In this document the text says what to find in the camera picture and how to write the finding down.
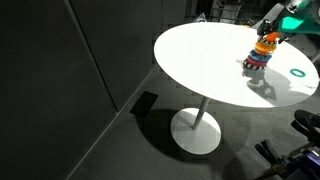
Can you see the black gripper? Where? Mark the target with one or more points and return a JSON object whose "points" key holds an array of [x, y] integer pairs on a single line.
{"points": [[265, 27]]}

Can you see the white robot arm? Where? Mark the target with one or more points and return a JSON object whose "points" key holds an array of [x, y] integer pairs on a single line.
{"points": [[276, 11]]}

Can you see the orange stacking rod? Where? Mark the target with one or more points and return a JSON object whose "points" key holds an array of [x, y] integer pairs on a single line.
{"points": [[272, 37]]}

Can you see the black floor plate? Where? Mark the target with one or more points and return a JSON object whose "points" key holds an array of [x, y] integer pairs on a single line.
{"points": [[143, 105]]}

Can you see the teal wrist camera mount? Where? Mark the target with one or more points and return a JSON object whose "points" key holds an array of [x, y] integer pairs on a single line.
{"points": [[300, 16]]}

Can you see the white table pedestal base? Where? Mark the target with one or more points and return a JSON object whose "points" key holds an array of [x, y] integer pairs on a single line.
{"points": [[195, 130]]}

